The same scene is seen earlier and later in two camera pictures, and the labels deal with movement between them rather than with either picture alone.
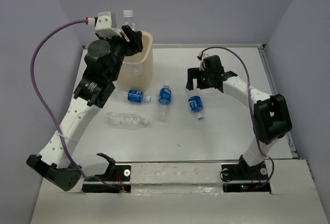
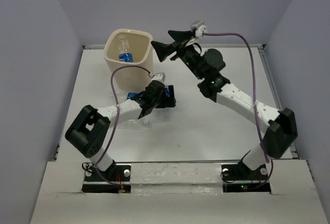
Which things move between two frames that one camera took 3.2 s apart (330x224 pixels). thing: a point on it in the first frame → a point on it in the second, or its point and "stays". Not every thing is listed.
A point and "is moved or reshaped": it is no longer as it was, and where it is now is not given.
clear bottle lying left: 124,121 stays
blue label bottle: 196,105 is moved or reshaped
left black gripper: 135,46 → 169,101
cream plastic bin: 135,72 stays
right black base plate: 241,172 stays
